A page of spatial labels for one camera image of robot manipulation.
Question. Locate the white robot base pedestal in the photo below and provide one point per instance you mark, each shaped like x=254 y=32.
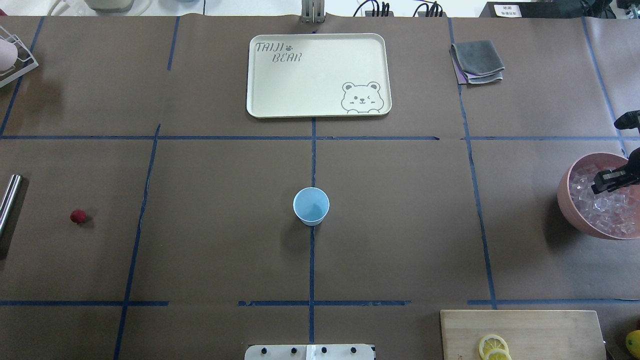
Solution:
x=340 y=351

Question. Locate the cream bear serving tray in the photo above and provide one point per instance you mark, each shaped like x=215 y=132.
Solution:
x=318 y=75

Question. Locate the folded grey cloth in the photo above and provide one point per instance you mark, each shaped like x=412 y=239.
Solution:
x=476 y=62

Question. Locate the light blue plastic cup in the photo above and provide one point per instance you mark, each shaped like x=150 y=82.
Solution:
x=311 y=205

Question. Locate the wooden cutting board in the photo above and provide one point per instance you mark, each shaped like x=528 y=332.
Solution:
x=529 y=334

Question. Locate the red strawberry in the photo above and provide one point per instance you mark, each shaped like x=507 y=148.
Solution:
x=78 y=216

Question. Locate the whole yellow lemon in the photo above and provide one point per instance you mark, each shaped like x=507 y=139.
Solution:
x=632 y=343

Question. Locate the white wire cup rack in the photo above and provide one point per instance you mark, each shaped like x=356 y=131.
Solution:
x=25 y=63

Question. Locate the lemon slices row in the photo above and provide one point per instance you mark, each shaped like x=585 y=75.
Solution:
x=493 y=347

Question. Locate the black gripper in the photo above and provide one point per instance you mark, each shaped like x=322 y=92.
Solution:
x=614 y=179

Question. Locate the aluminium frame post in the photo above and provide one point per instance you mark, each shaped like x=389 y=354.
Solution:
x=313 y=11

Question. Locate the pink cup on rack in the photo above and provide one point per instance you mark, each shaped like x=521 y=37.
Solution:
x=8 y=55

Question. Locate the steel muddler black tip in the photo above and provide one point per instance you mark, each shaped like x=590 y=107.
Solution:
x=8 y=199

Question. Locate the pink bowl of ice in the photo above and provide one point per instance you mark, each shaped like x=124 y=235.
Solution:
x=607 y=215

